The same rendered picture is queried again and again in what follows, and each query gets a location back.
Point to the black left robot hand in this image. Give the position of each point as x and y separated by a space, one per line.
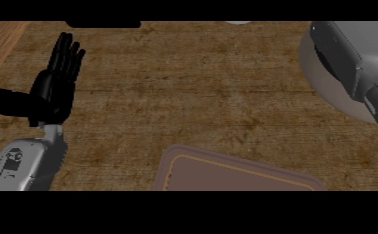
54 94

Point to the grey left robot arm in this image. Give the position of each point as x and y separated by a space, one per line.
30 164

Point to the brown tray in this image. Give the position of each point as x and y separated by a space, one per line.
222 176

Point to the white object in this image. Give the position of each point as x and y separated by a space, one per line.
238 22

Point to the grey metal pot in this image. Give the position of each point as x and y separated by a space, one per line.
320 78

